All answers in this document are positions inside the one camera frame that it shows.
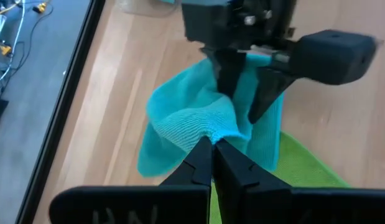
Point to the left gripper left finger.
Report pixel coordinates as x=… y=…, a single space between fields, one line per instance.
x=148 y=205

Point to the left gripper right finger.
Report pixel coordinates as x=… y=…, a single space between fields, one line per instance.
x=273 y=205

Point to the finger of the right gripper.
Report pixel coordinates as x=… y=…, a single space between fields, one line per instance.
x=229 y=71
x=332 y=56

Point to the green microfiber towel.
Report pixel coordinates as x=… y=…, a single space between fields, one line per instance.
x=304 y=168

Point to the light blue microfiber towel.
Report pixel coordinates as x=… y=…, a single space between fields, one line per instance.
x=186 y=118

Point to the clear plastic bin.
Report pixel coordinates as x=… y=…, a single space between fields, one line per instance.
x=148 y=7

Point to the yellow white power plug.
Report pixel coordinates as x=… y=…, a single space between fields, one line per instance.
x=39 y=7

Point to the yellow floor device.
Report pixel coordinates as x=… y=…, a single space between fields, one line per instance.
x=2 y=48

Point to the black aluminium table frame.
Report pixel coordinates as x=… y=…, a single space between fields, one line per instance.
x=71 y=81

